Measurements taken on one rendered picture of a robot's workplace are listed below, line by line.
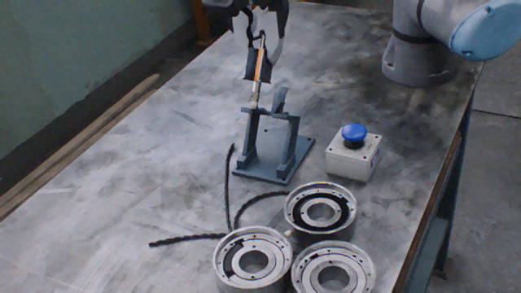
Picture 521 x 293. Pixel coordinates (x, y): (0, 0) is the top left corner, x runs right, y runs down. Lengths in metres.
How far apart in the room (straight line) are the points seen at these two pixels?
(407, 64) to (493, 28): 0.22
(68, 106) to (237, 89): 1.57
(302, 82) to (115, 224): 0.48
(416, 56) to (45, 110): 1.79
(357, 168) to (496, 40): 0.31
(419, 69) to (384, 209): 0.36
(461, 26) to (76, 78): 1.98
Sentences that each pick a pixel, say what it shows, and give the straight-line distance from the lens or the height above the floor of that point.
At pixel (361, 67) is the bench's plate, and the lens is 1.17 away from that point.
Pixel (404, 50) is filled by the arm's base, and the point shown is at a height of 0.87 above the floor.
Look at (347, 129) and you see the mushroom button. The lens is 0.85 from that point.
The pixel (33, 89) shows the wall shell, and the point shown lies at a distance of 2.46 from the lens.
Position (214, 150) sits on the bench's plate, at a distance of 0.96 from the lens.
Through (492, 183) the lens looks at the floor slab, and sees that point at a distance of 2.14.
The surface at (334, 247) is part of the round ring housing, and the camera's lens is 0.73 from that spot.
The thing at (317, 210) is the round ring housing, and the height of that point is 0.81.
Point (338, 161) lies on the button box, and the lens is 0.86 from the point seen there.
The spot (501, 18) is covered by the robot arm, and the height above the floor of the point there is 0.99.
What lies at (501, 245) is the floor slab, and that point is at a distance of 1.92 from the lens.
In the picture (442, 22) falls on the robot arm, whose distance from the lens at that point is 0.96.
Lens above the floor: 1.37
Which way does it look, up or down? 38 degrees down
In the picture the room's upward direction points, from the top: 7 degrees counter-clockwise
